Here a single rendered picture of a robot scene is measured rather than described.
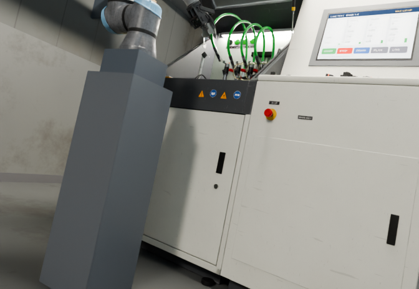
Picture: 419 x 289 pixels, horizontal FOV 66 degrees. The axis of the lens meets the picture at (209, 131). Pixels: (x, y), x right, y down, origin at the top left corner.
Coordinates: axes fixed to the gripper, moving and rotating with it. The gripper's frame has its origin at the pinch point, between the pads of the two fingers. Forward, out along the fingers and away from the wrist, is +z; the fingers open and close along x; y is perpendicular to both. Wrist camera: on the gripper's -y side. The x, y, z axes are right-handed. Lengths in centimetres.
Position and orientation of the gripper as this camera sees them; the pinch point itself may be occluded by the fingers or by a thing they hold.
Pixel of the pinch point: (214, 37)
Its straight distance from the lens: 185.9
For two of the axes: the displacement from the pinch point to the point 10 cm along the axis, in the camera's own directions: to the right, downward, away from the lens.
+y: -5.9, 5.2, -6.1
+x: 6.4, -1.5, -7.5
